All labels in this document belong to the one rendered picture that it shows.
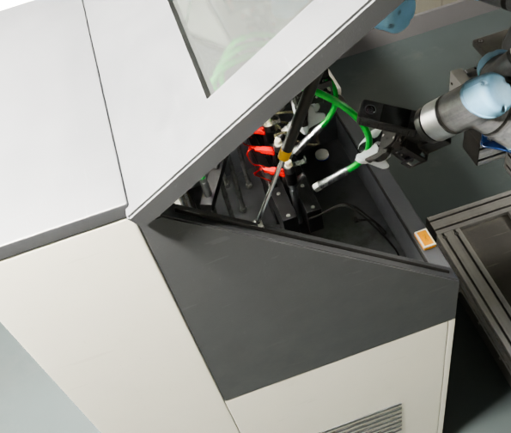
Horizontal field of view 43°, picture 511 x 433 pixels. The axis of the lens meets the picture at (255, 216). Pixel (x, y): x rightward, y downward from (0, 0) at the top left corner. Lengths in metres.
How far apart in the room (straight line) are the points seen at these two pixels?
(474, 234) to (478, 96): 1.42
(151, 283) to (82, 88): 0.38
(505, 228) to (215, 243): 1.62
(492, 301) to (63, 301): 1.57
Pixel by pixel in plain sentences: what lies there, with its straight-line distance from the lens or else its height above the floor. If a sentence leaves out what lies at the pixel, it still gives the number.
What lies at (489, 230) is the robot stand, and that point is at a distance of 2.55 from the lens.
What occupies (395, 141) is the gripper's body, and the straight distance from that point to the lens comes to 1.28.
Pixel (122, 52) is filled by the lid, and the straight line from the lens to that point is 1.26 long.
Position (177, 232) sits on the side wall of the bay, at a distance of 1.07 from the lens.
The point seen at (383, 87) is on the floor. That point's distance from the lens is 3.44.
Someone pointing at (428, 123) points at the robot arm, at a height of 1.37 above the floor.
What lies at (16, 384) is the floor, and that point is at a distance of 2.81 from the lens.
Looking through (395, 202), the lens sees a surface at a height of 0.95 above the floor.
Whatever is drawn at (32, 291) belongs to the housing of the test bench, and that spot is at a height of 1.38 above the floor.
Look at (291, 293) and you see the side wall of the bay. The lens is 1.29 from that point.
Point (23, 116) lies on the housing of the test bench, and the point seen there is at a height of 1.50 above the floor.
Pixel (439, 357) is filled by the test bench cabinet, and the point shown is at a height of 0.62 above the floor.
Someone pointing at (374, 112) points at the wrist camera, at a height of 1.36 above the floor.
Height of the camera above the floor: 2.19
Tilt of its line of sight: 49 degrees down
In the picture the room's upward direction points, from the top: 15 degrees counter-clockwise
